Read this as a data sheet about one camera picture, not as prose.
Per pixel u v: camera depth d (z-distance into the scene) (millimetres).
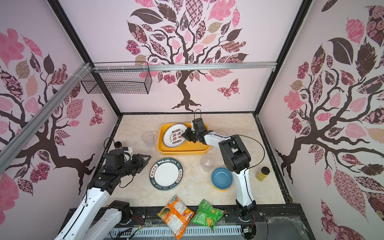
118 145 932
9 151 497
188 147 939
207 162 881
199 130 808
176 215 712
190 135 883
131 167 647
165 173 859
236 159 553
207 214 697
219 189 774
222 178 800
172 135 1002
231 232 697
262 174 798
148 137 1025
